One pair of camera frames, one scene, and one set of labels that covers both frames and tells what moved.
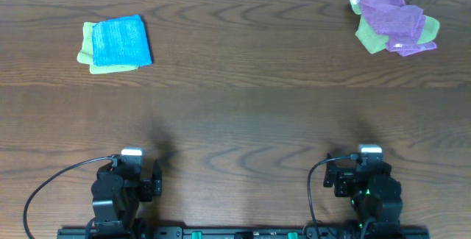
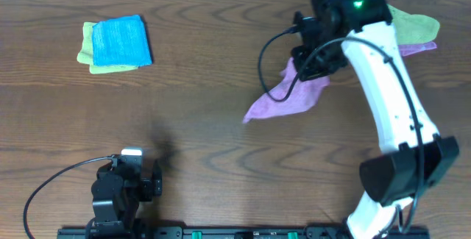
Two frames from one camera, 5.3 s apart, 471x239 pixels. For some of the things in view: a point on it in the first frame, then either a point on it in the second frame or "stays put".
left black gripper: (148, 187) stays put
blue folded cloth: (121, 42) stays put
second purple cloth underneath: (405, 44) stays put
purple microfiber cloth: (388, 14) → (291, 94)
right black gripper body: (344, 186) → (327, 62)
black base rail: (243, 233) stays put
